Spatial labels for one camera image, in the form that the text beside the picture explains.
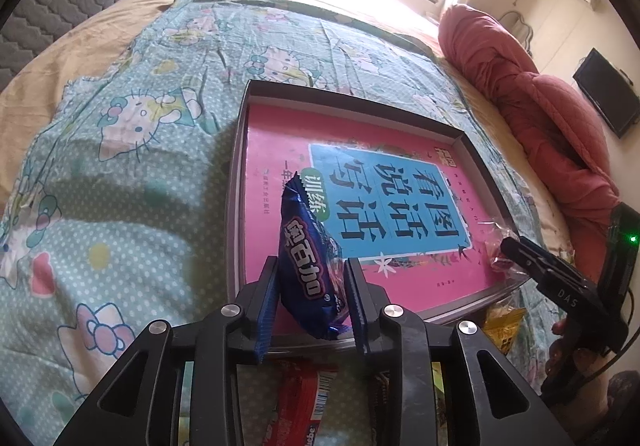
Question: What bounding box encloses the blue Oreo cookie packet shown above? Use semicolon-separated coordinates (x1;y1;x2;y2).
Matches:
277;174;348;341

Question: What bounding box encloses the red snack bar packet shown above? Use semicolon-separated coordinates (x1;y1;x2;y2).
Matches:
262;359;337;446

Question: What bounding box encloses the tall yellow snack packet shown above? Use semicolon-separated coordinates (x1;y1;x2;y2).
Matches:
483;303;526;355

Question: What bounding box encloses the clear red pastry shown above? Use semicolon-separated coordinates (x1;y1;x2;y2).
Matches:
478;221;522;278

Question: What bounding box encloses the person's right hand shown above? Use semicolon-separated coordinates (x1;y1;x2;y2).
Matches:
541;317;606;406

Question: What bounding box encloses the pink and blue book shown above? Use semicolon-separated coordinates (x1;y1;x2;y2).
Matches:
240;103;507;335

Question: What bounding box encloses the red quilted duvet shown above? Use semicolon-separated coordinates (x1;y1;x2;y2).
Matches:
438;4;620;281

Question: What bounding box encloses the Hello Kitty patterned blanket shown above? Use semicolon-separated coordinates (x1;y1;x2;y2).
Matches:
1;0;572;445

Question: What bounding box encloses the black flat television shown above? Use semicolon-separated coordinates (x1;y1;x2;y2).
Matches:
573;48;639;139

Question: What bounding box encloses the beige bed sheet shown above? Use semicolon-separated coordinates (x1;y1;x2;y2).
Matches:
0;0;574;257

